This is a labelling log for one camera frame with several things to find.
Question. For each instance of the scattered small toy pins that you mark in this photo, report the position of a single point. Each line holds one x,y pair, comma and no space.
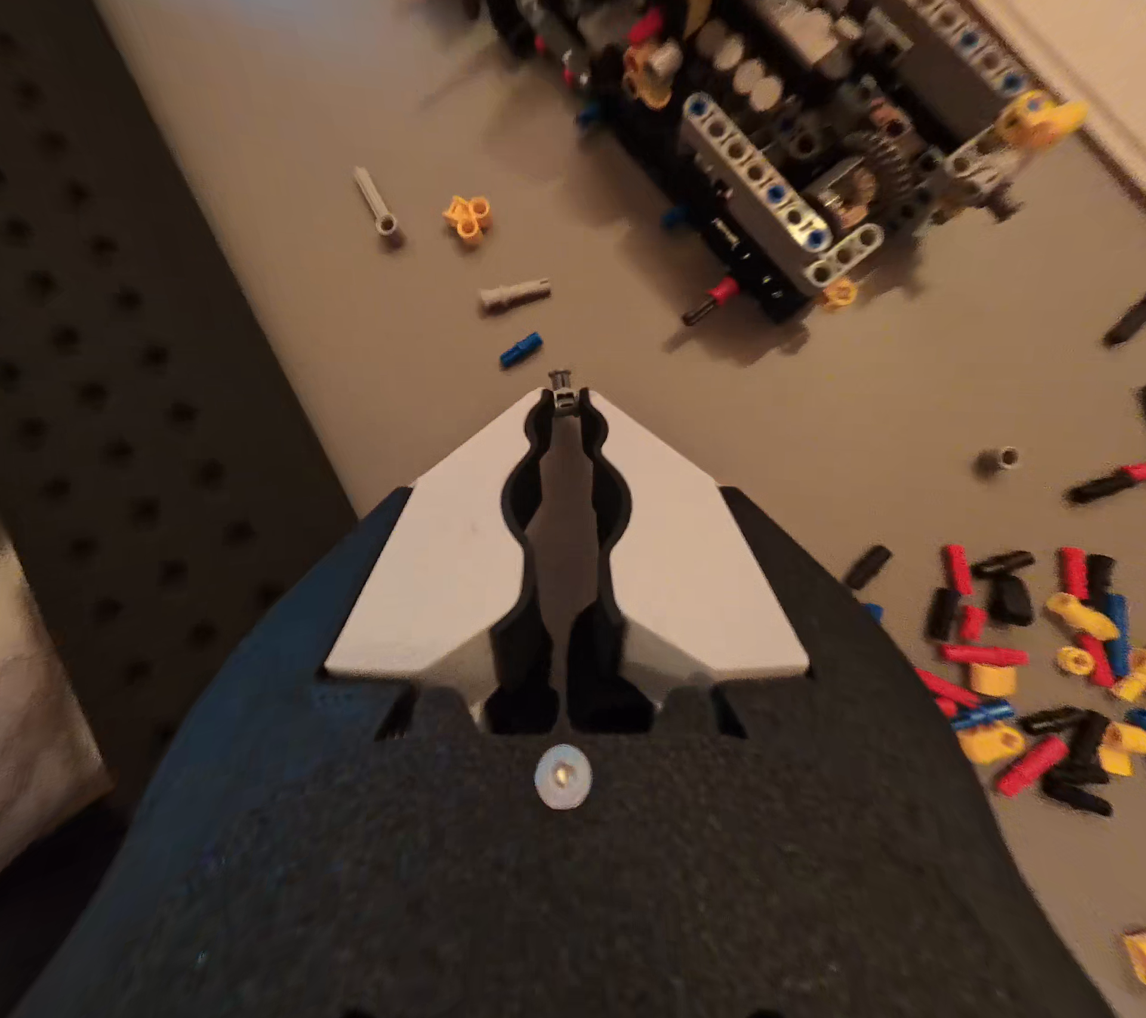
1030,678

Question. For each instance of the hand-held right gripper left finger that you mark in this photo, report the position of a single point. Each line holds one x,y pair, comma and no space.
421,588

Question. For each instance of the black connector pin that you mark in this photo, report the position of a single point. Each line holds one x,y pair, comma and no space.
868,567
1125,320

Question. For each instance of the light grey long pin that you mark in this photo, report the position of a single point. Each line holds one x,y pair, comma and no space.
515,295

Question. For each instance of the small yellow toy piece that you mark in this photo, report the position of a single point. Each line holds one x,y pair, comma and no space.
467,217

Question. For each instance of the grey axle with stop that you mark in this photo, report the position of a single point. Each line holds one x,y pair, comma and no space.
374,202

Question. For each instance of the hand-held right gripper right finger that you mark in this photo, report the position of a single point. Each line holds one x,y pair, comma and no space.
707,588

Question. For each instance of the grey desk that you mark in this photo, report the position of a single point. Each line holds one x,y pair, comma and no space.
313,51

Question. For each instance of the short blue pin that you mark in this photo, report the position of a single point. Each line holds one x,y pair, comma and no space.
521,349

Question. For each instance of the small grey bush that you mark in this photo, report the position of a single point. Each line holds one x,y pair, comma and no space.
998,460

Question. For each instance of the small black pin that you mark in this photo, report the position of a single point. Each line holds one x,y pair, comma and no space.
563,396

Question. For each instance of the red tipped black pin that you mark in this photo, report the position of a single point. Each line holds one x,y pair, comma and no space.
1106,484

